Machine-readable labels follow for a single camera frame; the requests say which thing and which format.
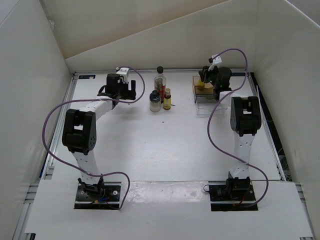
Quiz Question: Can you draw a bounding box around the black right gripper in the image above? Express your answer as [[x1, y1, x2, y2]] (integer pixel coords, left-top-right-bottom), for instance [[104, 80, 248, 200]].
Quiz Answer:
[[198, 64, 219, 89]]

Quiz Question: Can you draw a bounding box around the yellow bottle with wooden cap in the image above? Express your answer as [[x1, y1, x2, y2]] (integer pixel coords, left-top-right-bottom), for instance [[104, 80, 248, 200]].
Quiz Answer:
[[195, 77, 205, 91]]

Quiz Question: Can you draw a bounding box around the white powder jar black lid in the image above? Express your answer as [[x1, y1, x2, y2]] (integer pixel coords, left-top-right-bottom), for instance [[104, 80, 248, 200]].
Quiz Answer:
[[149, 90, 161, 113]]

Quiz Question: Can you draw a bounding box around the tall soy sauce bottle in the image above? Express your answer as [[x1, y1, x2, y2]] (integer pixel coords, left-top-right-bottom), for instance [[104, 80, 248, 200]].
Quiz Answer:
[[154, 66, 167, 103]]

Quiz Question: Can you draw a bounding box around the small yellow-label bottle wooden cap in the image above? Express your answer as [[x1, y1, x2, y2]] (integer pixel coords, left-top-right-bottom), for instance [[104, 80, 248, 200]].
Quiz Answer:
[[163, 88, 172, 110]]

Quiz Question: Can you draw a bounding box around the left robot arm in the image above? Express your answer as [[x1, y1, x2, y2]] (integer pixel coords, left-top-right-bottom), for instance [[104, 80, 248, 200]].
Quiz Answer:
[[62, 67, 136, 200]]

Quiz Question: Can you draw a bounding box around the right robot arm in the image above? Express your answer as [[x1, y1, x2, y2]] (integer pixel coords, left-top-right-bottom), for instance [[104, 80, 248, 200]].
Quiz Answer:
[[199, 66, 262, 201]]

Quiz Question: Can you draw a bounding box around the amber acrylic tiered organizer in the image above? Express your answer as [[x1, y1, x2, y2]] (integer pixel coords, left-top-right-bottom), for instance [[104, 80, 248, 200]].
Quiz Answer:
[[192, 76, 218, 117]]

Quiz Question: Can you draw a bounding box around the blue label sticker right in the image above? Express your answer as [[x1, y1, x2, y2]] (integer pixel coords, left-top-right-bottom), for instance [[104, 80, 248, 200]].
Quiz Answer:
[[231, 72, 246, 77]]

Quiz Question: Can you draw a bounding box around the blue label sticker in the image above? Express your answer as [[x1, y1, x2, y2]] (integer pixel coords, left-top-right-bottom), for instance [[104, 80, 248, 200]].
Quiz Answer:
[[231, 72, 246, 77], [78, 75, 96, 80]]

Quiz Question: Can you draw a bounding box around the blue label sticker left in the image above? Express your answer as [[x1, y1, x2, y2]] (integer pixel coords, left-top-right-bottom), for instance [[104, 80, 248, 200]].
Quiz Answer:
[[78, 75, 96, 80]]

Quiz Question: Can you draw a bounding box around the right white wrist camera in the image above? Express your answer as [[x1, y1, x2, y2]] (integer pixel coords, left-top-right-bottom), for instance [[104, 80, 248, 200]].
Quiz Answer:
[[208, 54, 222, 71]]

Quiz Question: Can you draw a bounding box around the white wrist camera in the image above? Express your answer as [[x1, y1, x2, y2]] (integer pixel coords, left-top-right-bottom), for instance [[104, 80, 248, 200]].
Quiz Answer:
[[208, 54, 222, 71], [116, 67, 129, 84]]

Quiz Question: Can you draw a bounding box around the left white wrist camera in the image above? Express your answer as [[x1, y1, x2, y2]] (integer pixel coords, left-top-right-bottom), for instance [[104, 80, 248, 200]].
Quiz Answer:
[[116, 67, 129, 84]]

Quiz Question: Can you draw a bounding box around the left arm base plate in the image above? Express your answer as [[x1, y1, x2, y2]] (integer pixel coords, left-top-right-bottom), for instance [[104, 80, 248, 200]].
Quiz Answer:
[[73, 182, 122, 210]]

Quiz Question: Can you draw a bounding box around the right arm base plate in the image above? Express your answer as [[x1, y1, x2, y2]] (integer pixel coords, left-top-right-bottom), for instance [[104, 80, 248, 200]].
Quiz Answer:
[[203, 184, 259, 212]]

